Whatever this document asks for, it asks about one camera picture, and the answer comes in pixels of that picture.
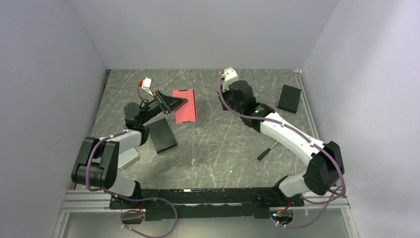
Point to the black box near left arm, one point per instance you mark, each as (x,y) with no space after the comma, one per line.
(162,136)

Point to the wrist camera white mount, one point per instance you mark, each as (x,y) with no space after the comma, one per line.
(145,84)
(228,77)

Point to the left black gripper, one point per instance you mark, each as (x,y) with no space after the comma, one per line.
(169,104)

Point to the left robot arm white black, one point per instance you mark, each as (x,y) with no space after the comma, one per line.
(96,165)

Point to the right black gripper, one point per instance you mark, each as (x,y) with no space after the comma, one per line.
(224,93)

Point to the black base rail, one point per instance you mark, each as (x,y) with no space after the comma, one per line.
(256,202)

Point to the aluminium frame rail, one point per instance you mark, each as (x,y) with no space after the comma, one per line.
(83,201)

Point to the hammer with black handle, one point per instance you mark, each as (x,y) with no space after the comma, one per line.
(267,151)

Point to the black box near right wall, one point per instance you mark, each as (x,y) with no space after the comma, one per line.
(289,99)

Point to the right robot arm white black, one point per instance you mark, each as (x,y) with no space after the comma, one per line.
(323,160)

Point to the red cardboard paper box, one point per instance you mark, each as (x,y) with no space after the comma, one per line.
(187,112)

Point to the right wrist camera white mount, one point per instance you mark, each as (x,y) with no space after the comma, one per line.
(228,77)

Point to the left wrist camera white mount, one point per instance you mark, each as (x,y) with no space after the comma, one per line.
(145,84)

